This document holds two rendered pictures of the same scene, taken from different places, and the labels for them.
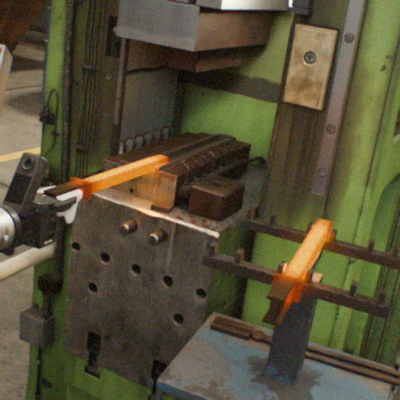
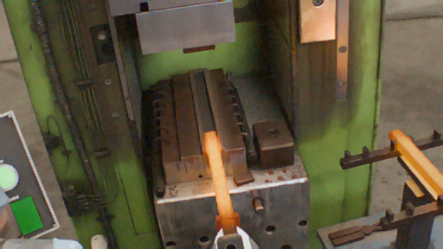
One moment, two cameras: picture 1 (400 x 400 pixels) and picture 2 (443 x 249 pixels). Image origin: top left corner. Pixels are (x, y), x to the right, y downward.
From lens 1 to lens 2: 0.86 m
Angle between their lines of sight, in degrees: 30
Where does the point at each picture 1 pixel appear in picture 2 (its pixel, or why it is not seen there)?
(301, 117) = (316, 48)
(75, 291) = not seen: outside the picture
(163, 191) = (234, 163)
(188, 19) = (223, 15)
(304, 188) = (330, 100)
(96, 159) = (120, 156)
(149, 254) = (248, 219)
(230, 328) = (349, 238)
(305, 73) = (317, 15)
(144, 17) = (171, 28)
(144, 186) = not seen: hidden behind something
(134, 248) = not seen: hidden behind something
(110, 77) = (110, 81)
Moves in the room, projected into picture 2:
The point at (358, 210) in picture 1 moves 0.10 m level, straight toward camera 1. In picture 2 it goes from (373, 98) to (394, 116)
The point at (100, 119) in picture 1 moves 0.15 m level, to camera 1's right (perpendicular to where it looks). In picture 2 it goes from (112, 121) to (163, 100)
